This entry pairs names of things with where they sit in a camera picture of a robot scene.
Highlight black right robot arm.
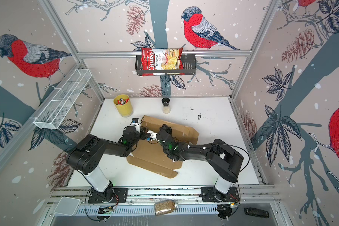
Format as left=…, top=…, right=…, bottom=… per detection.
left=151, top=124, right=244, bottom=194

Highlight glass spice grinder black cap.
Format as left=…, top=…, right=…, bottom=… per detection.
left=161, top=98, right=170, bottom=114

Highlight brown cardboard box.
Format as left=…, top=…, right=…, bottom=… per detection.
left=127, top=115, right=199, bottom=179

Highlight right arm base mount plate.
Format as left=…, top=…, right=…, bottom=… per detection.
left=200, top=186, right=240, bottom=203

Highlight black remote device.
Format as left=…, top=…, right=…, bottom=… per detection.
left=244, top=207, right=270, bottom=218

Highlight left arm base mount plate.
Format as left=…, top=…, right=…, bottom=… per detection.
left=88, top=187, right=129, bottom=204

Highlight white square pad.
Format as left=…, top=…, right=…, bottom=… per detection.
left=55, top=197, right=82, bottom=216

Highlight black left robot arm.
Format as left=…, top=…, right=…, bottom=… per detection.
left=66, top=126, right=146, bottom=200

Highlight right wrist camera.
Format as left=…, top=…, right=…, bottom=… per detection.
left=146, top=130, right=157, bottom=141

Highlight yellow plastic cup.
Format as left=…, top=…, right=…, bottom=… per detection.
left=114, top=94, right=133, bottom=117

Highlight red cassava chips bag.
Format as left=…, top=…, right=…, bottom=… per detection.
left=141, top=48, right=184, bottom=71

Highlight glass jar of grains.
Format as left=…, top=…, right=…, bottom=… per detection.
left=154, top=200, right=178, bottom=216

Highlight white wire mesh shelf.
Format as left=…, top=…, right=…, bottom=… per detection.
left=34, top=69, right=92, bottom=129

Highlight black wire wall basket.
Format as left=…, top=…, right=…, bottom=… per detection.
left=135, top=55, right=196, bottom=76

